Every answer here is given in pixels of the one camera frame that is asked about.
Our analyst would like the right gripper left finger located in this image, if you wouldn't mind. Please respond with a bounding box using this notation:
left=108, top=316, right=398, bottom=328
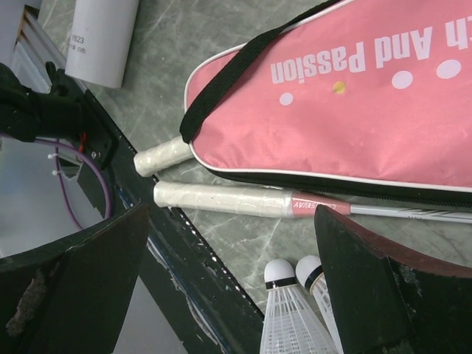
left=1, top=204, right=150, bottom=353

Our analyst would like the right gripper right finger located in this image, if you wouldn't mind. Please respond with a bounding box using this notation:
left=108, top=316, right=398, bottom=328
left=314, top=206, right=471, bottom=353

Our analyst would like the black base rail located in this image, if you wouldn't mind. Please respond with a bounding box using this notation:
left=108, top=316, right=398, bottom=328
left=44, top=62, right=270, bottom=354

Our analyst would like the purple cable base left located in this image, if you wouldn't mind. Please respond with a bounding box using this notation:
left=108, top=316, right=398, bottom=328
left=0, top=132, right=112, bottom=231

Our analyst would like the pink racket bag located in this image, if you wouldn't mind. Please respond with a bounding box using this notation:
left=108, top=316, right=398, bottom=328
left=180, top=1, right=471, bottom=207

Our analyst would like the white shuttlecock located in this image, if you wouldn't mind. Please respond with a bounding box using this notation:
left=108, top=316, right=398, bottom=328
left=260, top=259, right=337, bottom=353
left=295, top=255, right=344, bottom=353

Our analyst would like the badminton racket pink shaft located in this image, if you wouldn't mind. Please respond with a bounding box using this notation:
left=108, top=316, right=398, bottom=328
left=153, top=181, right=471, bottom=224

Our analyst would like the badminton racket under bag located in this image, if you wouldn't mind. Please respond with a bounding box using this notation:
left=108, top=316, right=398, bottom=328
left=133, top=137, right=193, bottom=177

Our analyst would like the white shuttlecock tube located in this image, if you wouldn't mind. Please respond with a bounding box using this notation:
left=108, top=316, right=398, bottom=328
left=65, top=0, right=139, bottom=89

